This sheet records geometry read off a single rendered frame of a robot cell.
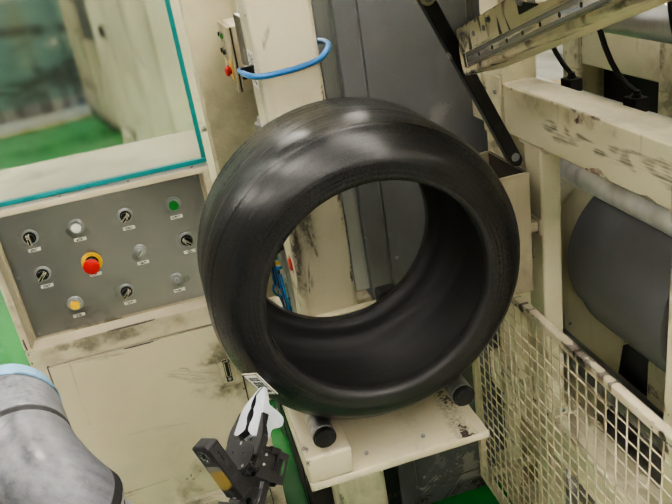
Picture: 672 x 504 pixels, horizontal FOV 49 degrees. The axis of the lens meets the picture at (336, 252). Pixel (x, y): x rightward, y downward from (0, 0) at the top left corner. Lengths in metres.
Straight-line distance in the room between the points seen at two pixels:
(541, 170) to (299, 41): 0.61
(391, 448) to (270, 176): 0.62
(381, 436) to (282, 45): 0.81
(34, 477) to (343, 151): 0.64
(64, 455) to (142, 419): 1.24
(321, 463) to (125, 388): 0.77
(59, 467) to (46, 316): 1.17
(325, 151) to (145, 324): 0.94
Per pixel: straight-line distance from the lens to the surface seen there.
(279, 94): 1.50
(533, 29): 1.25
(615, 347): 2.38
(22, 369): 1.00
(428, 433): 1.53
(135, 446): 2.15
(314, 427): 1.40
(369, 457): 1.49
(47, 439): 0.87
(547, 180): 1.72
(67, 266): 1.94
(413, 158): 1.19
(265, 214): 1.15
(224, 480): 1.25
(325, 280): 1.65
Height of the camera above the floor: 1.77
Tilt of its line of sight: 25 degrees down
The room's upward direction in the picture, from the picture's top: 9 degrees counter-clockwise
